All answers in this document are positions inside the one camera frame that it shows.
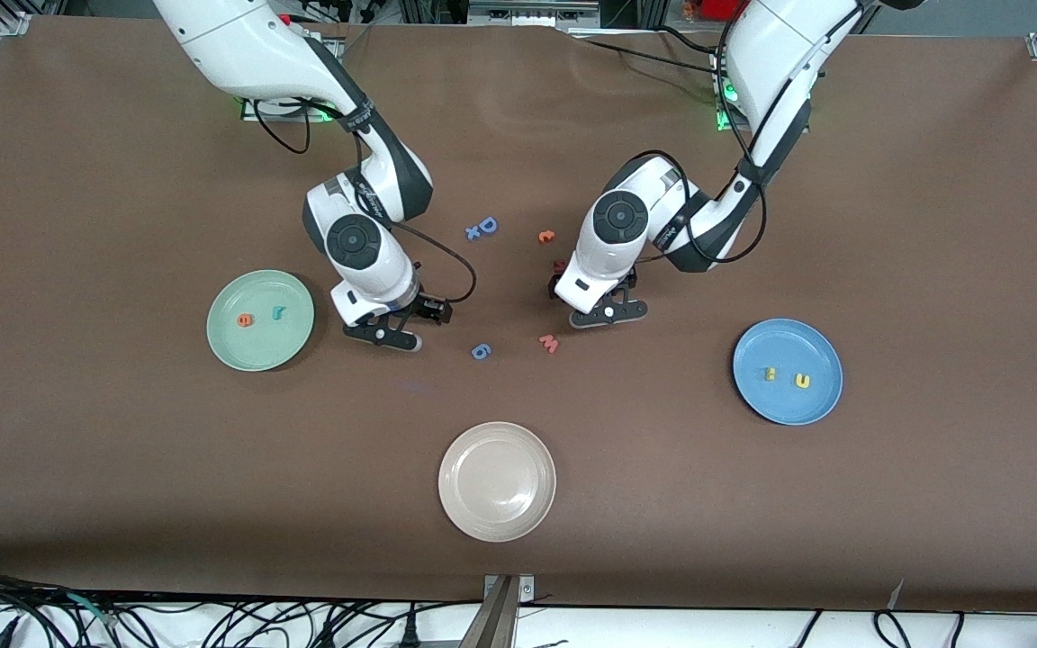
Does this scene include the green plate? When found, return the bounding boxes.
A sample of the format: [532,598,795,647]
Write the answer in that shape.
[206,269,316,373]

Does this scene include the beige plate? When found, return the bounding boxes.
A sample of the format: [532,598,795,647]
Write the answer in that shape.
[437,421,558,544]

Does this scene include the blue plate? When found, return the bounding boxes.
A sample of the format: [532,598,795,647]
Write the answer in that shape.
[732,318,844,427]

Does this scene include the brown table cover sheet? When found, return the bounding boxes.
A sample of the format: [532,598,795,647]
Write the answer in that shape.
[0,16,1037,615]

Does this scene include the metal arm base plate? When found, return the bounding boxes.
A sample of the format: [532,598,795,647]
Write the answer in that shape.
[712,45,812,134]
[240,83,341,122]

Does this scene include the black table cable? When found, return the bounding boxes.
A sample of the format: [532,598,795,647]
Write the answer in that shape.
[565,25,735,77]

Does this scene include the aluminium frame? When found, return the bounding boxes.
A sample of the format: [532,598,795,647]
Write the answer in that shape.
[469,0,600,28]

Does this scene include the metal table edge bracket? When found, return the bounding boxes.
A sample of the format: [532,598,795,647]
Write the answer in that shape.
[460,574,536,648]

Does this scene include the teal floor cable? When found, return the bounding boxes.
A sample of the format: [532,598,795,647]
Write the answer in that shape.
[67,589,120,628]

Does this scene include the black looped floor cable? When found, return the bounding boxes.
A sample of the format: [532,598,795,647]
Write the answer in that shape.
[872,609,913,648]

